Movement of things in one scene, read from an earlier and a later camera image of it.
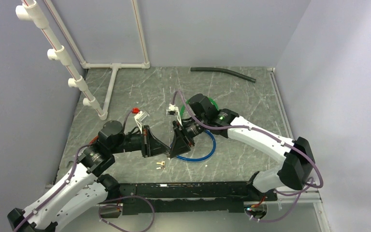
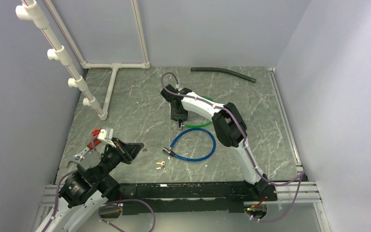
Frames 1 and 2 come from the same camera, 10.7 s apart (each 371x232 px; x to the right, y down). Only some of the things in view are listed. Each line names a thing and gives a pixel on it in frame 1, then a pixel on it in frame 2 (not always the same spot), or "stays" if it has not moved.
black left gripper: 149,145 → 127,151
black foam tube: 205,69 stays
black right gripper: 179,146 → 175,116
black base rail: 190,197 stays
